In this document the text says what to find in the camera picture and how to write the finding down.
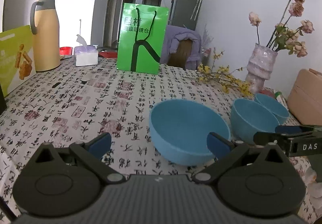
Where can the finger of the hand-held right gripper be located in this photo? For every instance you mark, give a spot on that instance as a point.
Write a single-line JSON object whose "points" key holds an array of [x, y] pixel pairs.
{"points": [[269, 138], [289, 129]]}

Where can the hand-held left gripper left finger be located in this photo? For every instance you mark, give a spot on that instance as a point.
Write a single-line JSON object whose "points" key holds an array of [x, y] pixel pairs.
{"points": [[100, 142]]}

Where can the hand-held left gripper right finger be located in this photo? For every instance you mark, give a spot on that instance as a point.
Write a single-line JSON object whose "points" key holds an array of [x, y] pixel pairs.
{"points": [[216, 143]]}

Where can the blue bowl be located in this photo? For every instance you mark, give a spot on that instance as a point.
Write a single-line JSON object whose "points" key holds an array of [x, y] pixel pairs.
{"points": [[251, 118], [186, 123], [274, 108]]}

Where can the green and white packet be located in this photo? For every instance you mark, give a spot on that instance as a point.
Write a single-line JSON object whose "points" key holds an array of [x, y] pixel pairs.
{"points": [[280, 97]]}

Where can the pink ribbed case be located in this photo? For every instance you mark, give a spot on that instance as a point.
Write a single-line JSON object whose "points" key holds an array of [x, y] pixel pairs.
{"points": [[307, 98]]}

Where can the red box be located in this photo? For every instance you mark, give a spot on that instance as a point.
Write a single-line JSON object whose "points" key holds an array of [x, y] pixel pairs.
{"points": [[268, 92]]}

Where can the calligraphy printed tablecloth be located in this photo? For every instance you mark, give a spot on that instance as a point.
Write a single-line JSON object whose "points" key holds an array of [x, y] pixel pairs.
{"points": [[63, 108]]}

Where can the yellow flower branch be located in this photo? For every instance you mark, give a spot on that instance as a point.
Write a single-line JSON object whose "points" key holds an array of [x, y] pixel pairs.
{"points": [[224, 78]]}

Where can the pale pink ceramic vase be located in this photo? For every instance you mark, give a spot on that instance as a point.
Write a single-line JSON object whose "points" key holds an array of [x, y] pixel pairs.
{"points": [[261, 68]]}

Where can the white tissue box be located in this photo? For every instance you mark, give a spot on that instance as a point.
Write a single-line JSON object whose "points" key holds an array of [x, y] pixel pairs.
{"points": [[86, 56]]}

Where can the dark red low pot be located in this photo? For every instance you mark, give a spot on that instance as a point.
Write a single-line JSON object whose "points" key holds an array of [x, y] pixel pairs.
{"points": [[108, 53]]}

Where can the wooden chair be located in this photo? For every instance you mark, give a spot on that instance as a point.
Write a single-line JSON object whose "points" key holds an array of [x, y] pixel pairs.
{"points": [[183, 54]]}

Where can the dried pink roses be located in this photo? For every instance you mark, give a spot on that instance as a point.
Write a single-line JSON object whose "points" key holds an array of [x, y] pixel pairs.
{"points": [[289, 32]]}

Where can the red bucket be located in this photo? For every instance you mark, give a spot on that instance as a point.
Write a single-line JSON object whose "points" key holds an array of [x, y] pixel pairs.
{"points": [[66, 51]]}

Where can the dried grass bouquet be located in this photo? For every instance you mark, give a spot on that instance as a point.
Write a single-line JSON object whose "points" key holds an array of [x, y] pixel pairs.
{"points": [[207, 42]]}

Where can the purple jacket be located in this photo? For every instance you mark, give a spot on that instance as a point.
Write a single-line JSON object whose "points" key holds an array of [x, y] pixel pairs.
{"points": [[181, 42]]}

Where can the green paper bag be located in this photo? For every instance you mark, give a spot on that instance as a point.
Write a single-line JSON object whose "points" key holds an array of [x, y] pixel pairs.
{"points": [[143, 40]]}

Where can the white pole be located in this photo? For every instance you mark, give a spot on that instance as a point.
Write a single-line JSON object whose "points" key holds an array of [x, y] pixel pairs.
{"points": [[80, 27]]}

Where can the yellow thermos jug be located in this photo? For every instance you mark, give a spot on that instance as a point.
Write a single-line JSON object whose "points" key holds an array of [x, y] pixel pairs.
{"points": [[46, 37]]}

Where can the yellow-green snack box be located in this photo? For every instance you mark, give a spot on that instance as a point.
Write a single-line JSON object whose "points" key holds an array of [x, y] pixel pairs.
{"points": [[15, 58]]}

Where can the grey refrigerator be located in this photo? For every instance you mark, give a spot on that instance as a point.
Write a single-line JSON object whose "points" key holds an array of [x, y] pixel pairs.
{"points": [[186, 10]]}

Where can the hanging white umbrella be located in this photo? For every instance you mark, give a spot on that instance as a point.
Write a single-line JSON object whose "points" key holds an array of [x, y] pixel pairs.
{"points": [[197, 4]]}

